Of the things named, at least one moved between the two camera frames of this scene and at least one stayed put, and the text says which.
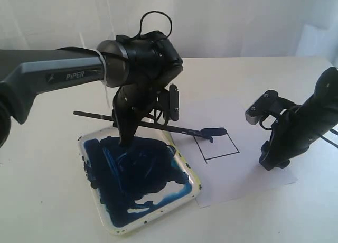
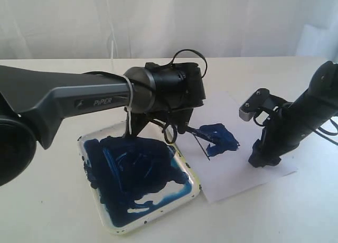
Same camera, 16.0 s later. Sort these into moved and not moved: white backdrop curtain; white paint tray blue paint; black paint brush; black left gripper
Moved: black paint brush; black left gripper
Not moved: white backdrop curtain; white paint tray blue paint
